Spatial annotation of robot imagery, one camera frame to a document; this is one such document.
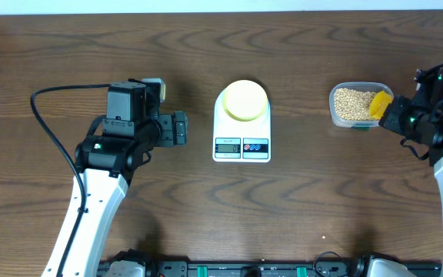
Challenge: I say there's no yellow plastic scoop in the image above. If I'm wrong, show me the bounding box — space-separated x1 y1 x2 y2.
368 91 394 120

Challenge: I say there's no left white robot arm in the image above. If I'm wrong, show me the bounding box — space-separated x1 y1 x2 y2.
42 78 188 276

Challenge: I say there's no white digital kitchen scale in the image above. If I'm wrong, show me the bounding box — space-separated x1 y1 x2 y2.
212 89 271 163

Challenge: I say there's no yellow plastic bowl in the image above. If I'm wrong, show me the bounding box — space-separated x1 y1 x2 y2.
221 80 268 122

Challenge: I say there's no clear plastic bean container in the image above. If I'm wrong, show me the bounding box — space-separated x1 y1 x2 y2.
329 82 394 128

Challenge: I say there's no left black camera cable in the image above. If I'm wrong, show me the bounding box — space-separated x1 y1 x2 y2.
29 83 113 277

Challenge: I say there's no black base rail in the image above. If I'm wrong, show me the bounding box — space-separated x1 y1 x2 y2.
96 249 441 277

